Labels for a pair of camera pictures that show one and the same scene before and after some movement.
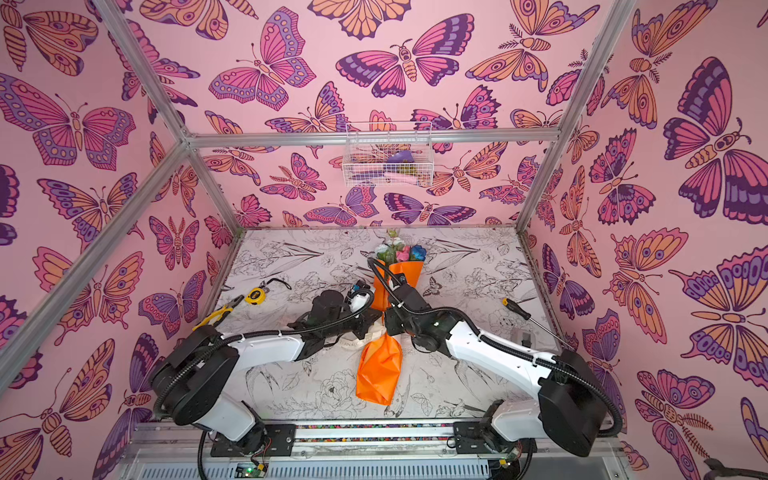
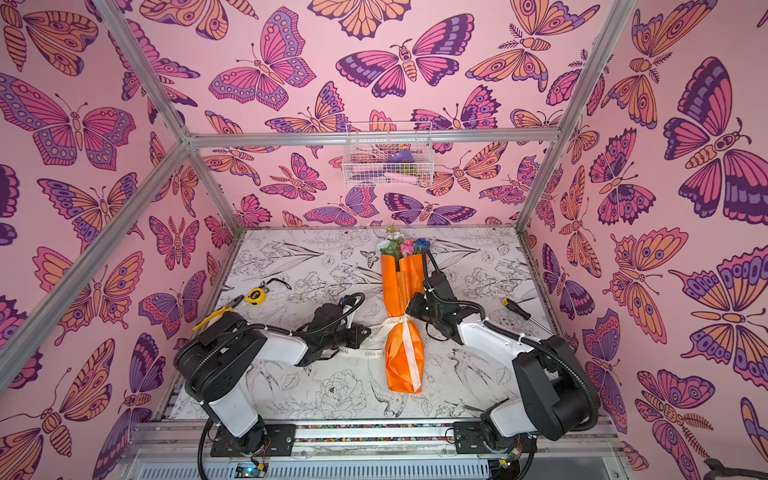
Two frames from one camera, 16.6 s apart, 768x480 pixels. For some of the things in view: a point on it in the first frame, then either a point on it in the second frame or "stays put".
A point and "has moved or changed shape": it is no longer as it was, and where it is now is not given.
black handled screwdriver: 524,314 stays put
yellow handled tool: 219,315 stays put
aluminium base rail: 382,451 stays put
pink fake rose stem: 404,254 has moved or changed shape
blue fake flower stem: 417,253 has moved or changed shape
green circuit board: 250,470 stays put
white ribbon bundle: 350,340 has moved or changed shape
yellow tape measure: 258,295 stays put
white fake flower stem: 387,253 has moved or changed shape
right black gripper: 395,319 → 417,306
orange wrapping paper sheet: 380,356 has moved or changed shape
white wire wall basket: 388,154 stays put
